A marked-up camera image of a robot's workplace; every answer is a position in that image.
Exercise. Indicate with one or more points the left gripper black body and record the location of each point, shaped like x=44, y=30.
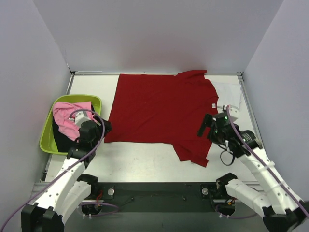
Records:
x=102, y=124

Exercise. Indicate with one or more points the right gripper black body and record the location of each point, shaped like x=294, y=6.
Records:
x=212, y=129

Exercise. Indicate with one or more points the red t-shirt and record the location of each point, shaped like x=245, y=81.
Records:
x=165, y=109

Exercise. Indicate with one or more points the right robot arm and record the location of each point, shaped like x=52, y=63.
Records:
x=280, y=208

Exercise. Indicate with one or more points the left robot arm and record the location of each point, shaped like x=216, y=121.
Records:
x=71, y=186

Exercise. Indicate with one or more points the black t-shirt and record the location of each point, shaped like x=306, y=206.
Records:
x=63, y=143

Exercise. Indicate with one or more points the folded white t-shirt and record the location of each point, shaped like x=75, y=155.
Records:
x=228, y=94

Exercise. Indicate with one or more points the pink t-shirt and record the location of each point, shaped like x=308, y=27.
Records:
x=62, y=111

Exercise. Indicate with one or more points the lime green plastic bin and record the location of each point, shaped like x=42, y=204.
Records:
x=47, y=142

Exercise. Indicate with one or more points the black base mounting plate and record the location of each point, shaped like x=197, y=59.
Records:
x=170, y=197

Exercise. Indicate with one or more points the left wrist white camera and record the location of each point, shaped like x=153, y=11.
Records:
x=80, y=117

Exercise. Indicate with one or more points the wrist white camera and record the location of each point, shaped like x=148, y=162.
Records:
x=233, y=111
x=80, y=117

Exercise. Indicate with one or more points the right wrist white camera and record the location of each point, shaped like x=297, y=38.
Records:
x=233, y=111

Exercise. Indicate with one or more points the aluminium table edge rail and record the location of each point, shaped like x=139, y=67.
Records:
x=249, y=108

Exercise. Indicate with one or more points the front aluminium rail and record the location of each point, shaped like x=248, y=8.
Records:
x=39, y=188

